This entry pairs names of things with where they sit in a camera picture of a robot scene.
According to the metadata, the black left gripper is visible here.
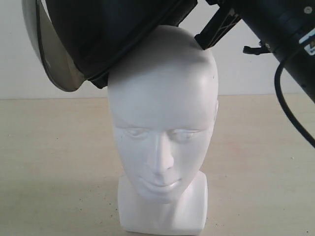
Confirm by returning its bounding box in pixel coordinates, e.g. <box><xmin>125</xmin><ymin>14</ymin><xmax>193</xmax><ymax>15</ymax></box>
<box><xmin>194</xmin><ymin>0</ymin><xmax>241</xmax><ymax>50</ymax></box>

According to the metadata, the black helmet with tinted visor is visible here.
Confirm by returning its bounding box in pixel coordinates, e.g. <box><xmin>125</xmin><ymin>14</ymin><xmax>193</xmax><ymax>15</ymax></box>
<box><xmin>21</xmin><ymin>0</ymin><xmax>197</xmax><ymax>92</ymax></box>

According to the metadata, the white mannequin head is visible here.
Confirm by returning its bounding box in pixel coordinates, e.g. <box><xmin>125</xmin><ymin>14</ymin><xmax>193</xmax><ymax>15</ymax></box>
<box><xmin>108</xmin><ymin>26</ymin><xmax>219</xmax><ymax>236</ymax></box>

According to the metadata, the black cable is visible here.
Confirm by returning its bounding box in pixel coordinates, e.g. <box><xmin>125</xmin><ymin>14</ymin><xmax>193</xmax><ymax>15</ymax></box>
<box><xmin>274</xmin><ymin>49</ymin><xmax>315</xmax><ymax>149</ymax></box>

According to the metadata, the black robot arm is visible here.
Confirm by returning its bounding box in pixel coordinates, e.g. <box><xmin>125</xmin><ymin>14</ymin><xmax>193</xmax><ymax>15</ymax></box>
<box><xmin>195</xmin><ymin>0</ymin><xmax>315</xmax><ymax>62</ymax></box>

